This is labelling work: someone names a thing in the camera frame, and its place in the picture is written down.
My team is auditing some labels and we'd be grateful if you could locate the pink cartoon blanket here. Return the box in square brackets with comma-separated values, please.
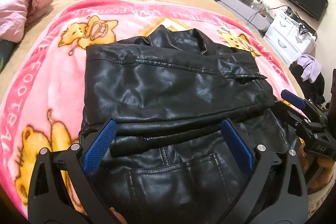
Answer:
[1, 0, 302, 215]

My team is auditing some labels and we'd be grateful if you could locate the white drawer cabinet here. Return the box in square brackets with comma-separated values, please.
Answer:
[264, 12, 316, 66]

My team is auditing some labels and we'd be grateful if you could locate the black leather jacket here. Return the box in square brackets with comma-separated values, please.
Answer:
[79, 26, 307, 223]

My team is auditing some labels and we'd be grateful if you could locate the right hand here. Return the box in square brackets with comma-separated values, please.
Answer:
[298, 143, 335, 194]

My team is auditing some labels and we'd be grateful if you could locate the lavender cloth on chair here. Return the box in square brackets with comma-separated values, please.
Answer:
[297, 54, 321, 83]

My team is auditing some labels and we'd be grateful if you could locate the white desk with clutter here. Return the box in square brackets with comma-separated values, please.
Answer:
[217, 0, 273, 33]

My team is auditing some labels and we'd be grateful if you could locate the left hand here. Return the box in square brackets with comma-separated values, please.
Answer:
[110, 207, 127, 224]

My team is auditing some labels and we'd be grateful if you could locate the blue floral pillow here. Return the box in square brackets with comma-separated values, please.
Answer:
[0, 40, 17, 72]

